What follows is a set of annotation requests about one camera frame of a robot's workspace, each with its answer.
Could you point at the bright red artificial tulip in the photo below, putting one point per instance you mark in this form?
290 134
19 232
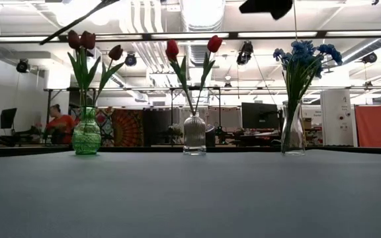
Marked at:
214 43
172 49

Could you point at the black aluminium table frame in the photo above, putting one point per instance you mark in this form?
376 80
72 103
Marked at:
144 149

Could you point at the black overhead frame bar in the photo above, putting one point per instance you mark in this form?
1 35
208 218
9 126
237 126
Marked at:
147 36

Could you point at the orange patterned tapestry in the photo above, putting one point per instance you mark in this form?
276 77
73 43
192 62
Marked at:
127 129

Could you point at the large black computer monitor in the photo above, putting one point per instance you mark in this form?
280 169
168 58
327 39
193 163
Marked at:
260 115

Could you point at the dark red artificial tulip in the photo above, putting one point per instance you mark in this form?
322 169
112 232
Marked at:
88 39
115 52
73 39

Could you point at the green glass vase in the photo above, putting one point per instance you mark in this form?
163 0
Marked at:
86 139

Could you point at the clear ribbed glass bottle vase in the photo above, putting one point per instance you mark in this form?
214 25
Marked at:
194 135

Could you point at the clear tall glass vase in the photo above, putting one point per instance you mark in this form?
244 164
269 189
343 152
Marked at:
293 139

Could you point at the orange partition wall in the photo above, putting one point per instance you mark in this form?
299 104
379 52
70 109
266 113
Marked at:
372 125

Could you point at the small black monitor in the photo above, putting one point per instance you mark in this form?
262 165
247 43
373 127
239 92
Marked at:
8 117

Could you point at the silver ceiling duct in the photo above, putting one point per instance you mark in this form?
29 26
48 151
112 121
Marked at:
202 53

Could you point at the black background robot arm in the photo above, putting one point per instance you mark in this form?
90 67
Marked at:
220 134

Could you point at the person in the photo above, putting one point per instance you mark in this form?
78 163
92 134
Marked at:
61 127

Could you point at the white pillar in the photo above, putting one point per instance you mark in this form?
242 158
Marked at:
337 109

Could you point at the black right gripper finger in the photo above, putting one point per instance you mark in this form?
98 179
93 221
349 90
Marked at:
256 6

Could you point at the black ceiling-mounted camera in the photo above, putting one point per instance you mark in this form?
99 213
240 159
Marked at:
369 57
245 53
22 65
131 59

